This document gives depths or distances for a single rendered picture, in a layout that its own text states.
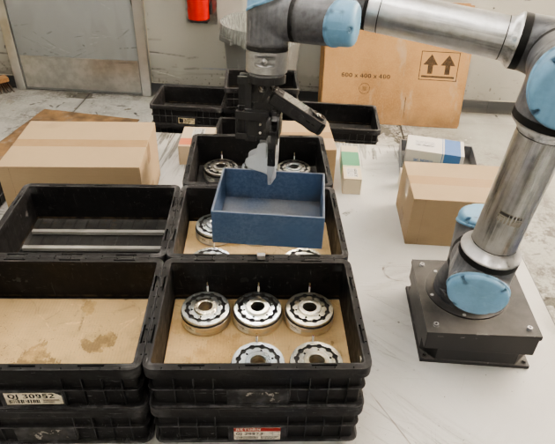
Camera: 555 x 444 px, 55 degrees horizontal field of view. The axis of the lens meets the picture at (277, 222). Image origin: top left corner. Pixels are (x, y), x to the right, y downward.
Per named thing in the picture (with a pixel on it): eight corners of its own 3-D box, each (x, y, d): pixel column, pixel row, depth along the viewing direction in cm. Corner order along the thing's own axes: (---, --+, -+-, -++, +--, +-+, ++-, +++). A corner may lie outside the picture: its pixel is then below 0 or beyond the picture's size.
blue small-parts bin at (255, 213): (321, 202, 109) (324, 173, 105) (321, 249, 97) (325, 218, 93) (224, 196, 110) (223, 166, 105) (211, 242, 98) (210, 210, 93)
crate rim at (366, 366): (348, 267, 118) (350, 258, 117) (372, 378, 94) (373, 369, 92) (166, 266, 116) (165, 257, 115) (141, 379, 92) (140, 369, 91)
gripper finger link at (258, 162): (246, 181, 107) (247, 136, 103) (275, 184, 106) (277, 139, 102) (243, 188, 104) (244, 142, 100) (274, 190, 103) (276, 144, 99)
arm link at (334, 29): (367, -12, 92) (306, -15, 94) (353, 5, 83) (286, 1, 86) (364, 35, 96) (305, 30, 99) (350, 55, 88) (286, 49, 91)
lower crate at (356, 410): (339, 331, 130) (344, 295, 123) (358, 445, 106) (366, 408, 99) (173, 332, 128) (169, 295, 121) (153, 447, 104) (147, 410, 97)
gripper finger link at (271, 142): (267, 160, 104) (269, 116, 101) (277, 160, 104) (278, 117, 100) (264, 168, 100) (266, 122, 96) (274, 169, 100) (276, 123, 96)
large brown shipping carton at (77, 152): (160, 174, 188) (154, 122, 176) (147, 224, 164) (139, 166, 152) (44, 173, 186) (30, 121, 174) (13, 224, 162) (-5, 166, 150)
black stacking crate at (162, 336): (344, 299, 124) (349, 261, 117) (364, 410, 99) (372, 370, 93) (170, 299, 122) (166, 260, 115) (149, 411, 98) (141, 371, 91)
